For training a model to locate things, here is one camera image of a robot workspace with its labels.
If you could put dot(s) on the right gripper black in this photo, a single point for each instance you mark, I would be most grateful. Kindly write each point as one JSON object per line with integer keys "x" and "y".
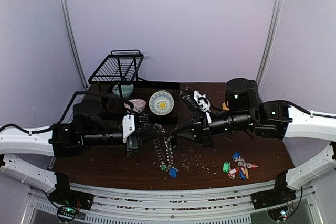
{"x": 203, "y": 129}

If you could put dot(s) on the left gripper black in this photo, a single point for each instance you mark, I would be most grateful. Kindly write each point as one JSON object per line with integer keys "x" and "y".
{"x": 141, "y": 134}

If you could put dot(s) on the black keyring disc with rings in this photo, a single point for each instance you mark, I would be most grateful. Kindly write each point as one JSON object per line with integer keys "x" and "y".
{"x": 164, "y": 148}

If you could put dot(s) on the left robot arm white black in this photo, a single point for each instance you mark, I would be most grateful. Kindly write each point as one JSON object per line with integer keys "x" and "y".
{"x": 87, "y": 129}

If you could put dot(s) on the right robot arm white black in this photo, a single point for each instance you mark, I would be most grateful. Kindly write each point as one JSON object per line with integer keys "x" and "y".
{"x": 276, "y": 119}

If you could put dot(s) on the pink patterned bowl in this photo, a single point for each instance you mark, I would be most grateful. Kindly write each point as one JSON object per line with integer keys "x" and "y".
{"x": 138, "y": 105}

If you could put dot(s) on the blue yellow patterned plate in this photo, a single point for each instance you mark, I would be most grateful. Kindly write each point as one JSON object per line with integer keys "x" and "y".
{"x": 161, "y": 103}

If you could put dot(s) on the yellow dotted plate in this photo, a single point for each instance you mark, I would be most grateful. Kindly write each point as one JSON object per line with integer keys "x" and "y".
{"x": 225, "y": 107}

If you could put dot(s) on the blue key tag on disc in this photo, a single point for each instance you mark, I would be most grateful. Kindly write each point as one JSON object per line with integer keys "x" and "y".
{"x": 173, "y": 172}

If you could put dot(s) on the green key tag in pile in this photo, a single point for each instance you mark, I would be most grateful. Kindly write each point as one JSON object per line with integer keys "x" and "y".
{"x": 226, "y": 167}

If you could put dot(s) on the teal ceramic bowl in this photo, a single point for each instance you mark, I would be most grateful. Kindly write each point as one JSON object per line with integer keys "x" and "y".
{"x": 124, "y": 90}

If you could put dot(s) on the blue key tag in pile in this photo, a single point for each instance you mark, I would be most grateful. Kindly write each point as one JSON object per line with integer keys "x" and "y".
{"x": 236, "y": 155}

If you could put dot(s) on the red key tag in pile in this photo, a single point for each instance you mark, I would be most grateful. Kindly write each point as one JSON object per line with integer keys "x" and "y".
{"x": 232, "y": 173}

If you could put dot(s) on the red headed silver key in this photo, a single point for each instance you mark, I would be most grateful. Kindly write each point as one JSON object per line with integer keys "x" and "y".
{"x": 251, "y": 166}

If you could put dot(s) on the yellow key tag in pile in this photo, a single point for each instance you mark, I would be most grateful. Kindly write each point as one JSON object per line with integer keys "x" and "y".
{"x": 246, "y": 173}

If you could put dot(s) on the left circuit board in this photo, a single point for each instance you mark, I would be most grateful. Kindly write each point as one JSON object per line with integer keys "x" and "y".
{"x": 66, "y": 214}

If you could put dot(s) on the circuit board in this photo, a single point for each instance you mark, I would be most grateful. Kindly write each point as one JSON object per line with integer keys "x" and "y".
{"x": 66, "y": 214}
{"x": 279, "y": 214}

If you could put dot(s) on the right circuit board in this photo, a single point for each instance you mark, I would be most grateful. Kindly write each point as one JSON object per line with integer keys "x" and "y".
{"x": 279, "y": 214}

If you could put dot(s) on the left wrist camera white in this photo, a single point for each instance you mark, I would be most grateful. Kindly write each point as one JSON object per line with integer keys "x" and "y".
{"x": 128, "y": 126}

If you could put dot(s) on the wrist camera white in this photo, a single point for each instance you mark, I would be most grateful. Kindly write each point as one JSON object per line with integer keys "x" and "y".
{"x": 197, "y": 102}
{"x": 128, "y": 126}

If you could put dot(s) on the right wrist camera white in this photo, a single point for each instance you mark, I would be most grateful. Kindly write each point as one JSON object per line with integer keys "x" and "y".
{"x": 197, "y": 102}

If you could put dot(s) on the black wire dish rack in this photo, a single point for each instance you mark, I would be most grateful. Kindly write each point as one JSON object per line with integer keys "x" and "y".
{"x": 120, "y": 67}

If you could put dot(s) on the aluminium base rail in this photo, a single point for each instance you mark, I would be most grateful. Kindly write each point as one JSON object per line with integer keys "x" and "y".
{"x": 219, "y": 205}

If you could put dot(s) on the right aluminium frame post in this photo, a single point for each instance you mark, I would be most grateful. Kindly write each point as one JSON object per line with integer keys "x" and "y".
{"x": 270, "y": 42}

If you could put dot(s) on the aluminium frame post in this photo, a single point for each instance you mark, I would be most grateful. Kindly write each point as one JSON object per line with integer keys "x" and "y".
{"x": 270, "y": 42}
{"x": 72, "y": 43}

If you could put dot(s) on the left aluminium frame post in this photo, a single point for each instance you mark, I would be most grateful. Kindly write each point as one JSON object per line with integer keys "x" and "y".
{"x": 72, "y": 43}

